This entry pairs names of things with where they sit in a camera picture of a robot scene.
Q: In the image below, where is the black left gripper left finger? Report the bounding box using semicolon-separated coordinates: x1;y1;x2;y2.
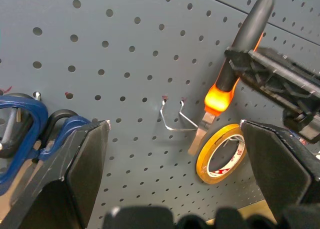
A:
0;119;111;229

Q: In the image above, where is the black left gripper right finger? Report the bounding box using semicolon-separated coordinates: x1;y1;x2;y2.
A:
239;119;320;229

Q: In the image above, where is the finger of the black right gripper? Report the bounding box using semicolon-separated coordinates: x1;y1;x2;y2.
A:
224;50;320;115
248;47;320;100

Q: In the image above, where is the orange black handled scraper tool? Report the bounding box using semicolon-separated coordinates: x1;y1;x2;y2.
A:
187;0;276;157

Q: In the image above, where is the grey perforated pegboard panel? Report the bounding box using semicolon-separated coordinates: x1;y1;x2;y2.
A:
193;0;320;37
0;0;320;220

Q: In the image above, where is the yellow tape roll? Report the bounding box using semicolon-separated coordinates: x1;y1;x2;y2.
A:
195;123;248;185

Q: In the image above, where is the blue handled metal tool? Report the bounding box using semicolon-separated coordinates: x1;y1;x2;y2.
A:
0;92;92;197

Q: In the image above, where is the silver double wire hook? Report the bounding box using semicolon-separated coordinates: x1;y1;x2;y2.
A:
158;98;200;133

